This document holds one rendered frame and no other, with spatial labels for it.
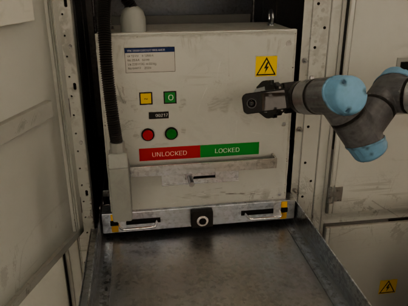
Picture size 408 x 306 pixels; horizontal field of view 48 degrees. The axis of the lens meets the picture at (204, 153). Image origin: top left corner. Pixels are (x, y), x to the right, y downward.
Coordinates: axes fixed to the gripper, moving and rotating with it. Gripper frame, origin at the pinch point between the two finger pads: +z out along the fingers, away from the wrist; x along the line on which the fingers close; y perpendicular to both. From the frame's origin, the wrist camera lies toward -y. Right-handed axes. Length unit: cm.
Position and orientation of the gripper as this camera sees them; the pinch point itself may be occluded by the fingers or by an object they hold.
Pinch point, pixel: (251, 99)
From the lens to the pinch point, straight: 117.7
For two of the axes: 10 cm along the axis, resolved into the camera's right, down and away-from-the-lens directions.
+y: 9.2, -1.5, 3.7
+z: -3.9, -0.8, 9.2
